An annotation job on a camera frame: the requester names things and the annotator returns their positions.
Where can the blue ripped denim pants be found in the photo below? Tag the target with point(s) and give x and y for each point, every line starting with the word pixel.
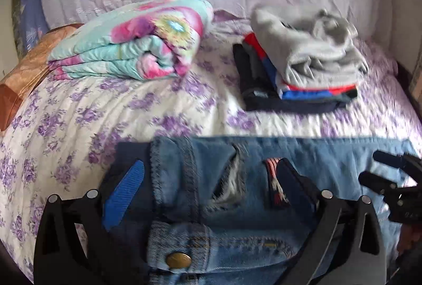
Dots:
pixel 230 173

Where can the purple floral bed sheet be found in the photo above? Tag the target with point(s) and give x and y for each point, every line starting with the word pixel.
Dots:
pixel 99 113

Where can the folded red blue garment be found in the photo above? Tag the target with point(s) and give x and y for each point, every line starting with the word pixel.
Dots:
pixel 296 93

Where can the orange brown pillow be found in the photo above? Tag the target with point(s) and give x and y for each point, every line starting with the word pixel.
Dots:
pixel 29 67

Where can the folded floral quilt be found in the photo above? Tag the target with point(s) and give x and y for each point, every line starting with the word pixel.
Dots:
pixel 132 41

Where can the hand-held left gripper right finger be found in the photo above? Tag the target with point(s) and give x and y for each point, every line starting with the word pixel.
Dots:
pixel 298 184

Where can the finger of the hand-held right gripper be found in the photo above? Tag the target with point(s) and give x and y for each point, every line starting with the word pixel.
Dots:
pixel 392 158
pixel 376 182

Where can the folded grey garment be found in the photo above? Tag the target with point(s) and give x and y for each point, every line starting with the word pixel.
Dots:
pixel 306 41

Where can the person's right hand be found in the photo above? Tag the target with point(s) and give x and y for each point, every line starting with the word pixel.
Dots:
pixel 408 239

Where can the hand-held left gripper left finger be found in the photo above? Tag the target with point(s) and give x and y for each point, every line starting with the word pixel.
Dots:
pixel 123 197

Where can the folded dark garment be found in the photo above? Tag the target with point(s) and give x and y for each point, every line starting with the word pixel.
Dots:
pixel 254 87

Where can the blue floral pillow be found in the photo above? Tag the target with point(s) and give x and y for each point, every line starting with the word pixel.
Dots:
pixel 33 1

